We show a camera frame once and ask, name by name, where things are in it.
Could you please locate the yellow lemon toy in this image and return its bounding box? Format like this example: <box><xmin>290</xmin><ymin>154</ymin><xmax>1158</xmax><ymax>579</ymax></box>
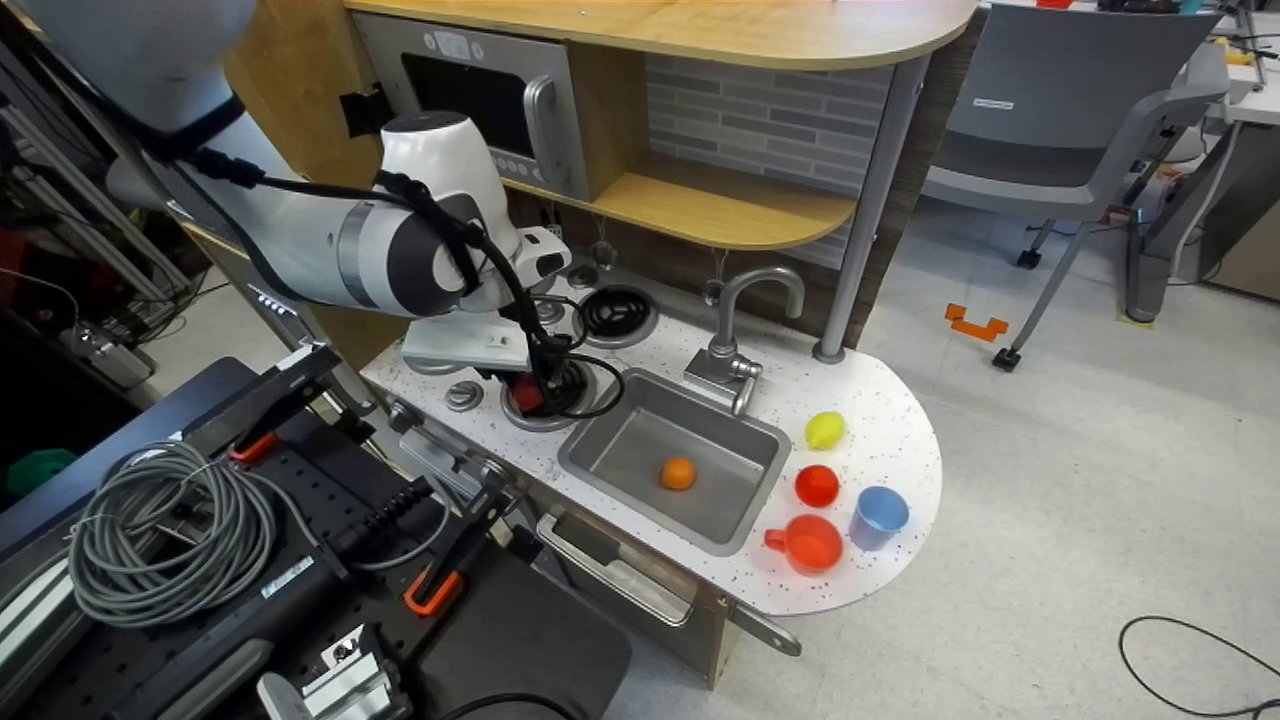
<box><xmin>804</xmin><ymin>410</ymin><xmax>848</xmax><ymax>452</ymax></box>

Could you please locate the toy kitchen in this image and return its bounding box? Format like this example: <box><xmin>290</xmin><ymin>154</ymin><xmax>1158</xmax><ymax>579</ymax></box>
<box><xmin>180</xmin><ymin>0</ymin><xmax>982</xmax><ymax>693</ymax></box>

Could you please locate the black coil burner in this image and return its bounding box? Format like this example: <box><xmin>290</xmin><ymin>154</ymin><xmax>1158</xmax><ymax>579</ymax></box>
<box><xmin>499</xmin><ymin>354</ymin><xmax>613</xmax><ymax>434</ymax></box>
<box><xmin>573</xmin><ymin>284</ymin><xmax>662</xmax><ymax>350</ymax></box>

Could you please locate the silver sink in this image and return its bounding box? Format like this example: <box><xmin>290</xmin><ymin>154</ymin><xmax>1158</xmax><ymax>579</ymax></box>
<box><xmin>557</xmin><ymin>367</ymin><xmax>794</xmax><ymax>558</ymax></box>

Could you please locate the silver tap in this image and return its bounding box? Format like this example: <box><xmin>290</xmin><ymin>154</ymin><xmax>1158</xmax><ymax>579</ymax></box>
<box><xmin>684</xmin><ymin>265</ymin><xmax>807</xmax><ymax>417</ymax></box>

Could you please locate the black clamp with orange grip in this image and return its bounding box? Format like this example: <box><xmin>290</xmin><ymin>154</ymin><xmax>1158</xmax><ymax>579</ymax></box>
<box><xmin>403</xmin><ymin>468</ymin><xmax>523</xmax><ymax>618</ymax></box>
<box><xmin>184</xmin><ymin>342</ymin><xmax>343</xmax><ymax>467</ymax></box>

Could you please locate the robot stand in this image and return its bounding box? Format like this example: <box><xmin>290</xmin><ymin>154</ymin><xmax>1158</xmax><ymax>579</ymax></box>
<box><xmin>0</xmin><ymin>355</ymin><xmax>634</xmax><ymax>720</ymax></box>

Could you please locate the microwave door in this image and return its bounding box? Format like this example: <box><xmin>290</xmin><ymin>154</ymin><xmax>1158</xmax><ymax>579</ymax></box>
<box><xmin>351</xmin><ymin>12</ymin><xmax>592</xmax><ymax>202</ymax></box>

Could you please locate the blue cup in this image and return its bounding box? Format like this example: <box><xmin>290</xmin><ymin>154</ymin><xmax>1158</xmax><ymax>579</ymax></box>
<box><xmin>848</xmin><ymin>485</ymin><xmax>911</xmax><ymax>553</ymax></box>

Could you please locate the orange tape on floor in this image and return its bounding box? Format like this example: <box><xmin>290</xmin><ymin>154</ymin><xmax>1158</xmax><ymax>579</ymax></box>
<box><xmin>944</xmin><ymin>302</ymin><xmax>1010</xmax><ymax>344</ymax></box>

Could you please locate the green object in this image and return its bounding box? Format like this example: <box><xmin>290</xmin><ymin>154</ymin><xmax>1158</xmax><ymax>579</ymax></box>
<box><xmin>4</xmin><ymin>447</ymin><xmax>78</xmax><ymax>499</ymax></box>

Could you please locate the grey chair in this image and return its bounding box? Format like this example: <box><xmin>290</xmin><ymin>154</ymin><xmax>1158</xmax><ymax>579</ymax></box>
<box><xmin>921</xmin><ymin>4</ymin><xmax>1232</xmax><ymax>374</ymax></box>

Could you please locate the grey desk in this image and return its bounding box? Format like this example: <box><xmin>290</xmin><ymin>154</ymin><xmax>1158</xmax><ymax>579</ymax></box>
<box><xmin>1126</xmin><ymin>60</ymin><xmax>1280</xmax><ymax>323</ymax></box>

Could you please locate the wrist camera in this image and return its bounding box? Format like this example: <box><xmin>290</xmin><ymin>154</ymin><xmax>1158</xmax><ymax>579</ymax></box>
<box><xmin>401</xmin><ymin>313</ymin><xmax>534</xmax><ymax>375</ymax></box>

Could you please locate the oven door handle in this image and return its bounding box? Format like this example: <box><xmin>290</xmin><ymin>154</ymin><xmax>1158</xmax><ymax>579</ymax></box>
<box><xmin>536</xmin><ymin>512</ymin><xmax>695</xmax><ymax>629</ymax></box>

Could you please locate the microwave door handle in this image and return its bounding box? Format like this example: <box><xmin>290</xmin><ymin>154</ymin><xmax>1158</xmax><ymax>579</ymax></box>
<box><xmin>523</xmin><ymin>74</ymin><xmax>567</xmax><ymax>197</ymax></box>

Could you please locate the orange cup with handle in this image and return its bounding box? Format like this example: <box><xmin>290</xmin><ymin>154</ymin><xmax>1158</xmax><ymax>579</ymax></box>
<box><xmin>763</xmin><ymin>513</ymin><xmax>845</xmax><ymax>577</ymax></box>

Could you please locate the cabinet door handle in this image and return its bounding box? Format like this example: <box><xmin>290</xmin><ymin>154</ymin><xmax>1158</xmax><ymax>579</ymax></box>
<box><xmin>728</xmin><ymin>602</ymin><xmax>804</xmax><ymax>659</ymax></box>

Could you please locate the silver metal bracket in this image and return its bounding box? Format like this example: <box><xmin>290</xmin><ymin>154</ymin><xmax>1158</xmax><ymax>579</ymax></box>
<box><xmin>256</xmin><ymin>624</ymin><xmax>413</xmax><ymax>720</ymax></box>

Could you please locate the coil of grey cable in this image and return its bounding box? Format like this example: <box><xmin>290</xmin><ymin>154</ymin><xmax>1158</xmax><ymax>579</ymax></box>
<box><xmin>67</xmin><ymin>441</ymin><xmax>280</xmax><ymax>630</ymax></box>

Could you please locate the black cable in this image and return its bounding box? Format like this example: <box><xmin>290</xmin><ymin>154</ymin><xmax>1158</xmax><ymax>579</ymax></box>
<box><xmin>1117</xmin><ymin>614</ymin><xmax>1280</xmax><ymax>720</ymax></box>

